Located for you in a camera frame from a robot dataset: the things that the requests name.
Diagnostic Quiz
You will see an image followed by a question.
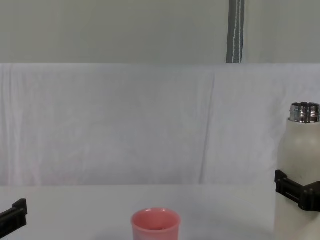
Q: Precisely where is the cream vacuum bottle steel neck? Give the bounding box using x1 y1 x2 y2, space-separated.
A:
274 101 320 240

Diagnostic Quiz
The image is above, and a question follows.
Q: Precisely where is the white table cloth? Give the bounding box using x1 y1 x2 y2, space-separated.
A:
0 183 320 240

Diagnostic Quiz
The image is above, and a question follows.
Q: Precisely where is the pink cup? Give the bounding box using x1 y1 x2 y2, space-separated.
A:
130 207 182 240

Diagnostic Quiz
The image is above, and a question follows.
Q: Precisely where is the white draped cloth curtain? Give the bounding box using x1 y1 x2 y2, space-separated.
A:
0 62 320 187

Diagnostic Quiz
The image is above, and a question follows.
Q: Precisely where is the grey striped post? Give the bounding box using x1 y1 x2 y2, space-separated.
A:
226 0 245 64

